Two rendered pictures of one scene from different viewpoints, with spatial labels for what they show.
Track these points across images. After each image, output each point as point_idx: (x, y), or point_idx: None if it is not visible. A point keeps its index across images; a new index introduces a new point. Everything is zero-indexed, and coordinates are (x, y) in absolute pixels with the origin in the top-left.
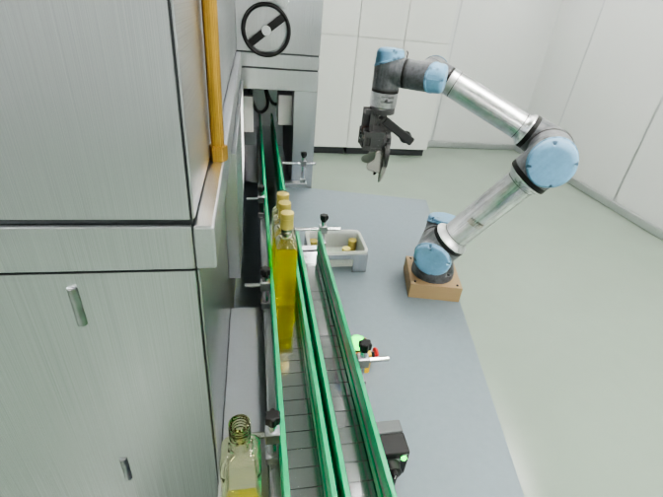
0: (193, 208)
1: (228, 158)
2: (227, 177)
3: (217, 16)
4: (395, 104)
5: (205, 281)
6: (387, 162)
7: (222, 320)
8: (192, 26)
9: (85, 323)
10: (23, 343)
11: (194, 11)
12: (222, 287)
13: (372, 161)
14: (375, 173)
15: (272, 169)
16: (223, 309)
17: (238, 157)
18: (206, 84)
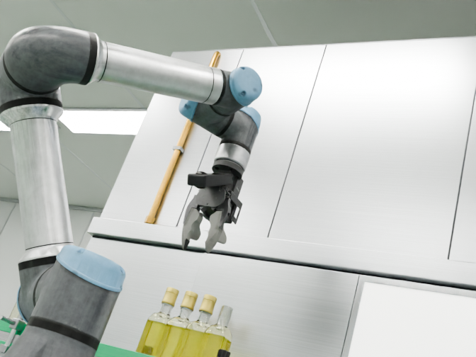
0: (101, 214)
1: (168, 235)
2: (152, 238)
3: (168, 168)
4: (216, 154)
5: (94, 251)
6: (184, 217)
7: (110, 333)
8: (149, 171)
9: None
10: None
11: (157, 168)
12: (129, 319)
13: (198, 227)
14: (206, 248)
15: None
16: (120, 335)
17: (236, 275)
18: (166, 195)
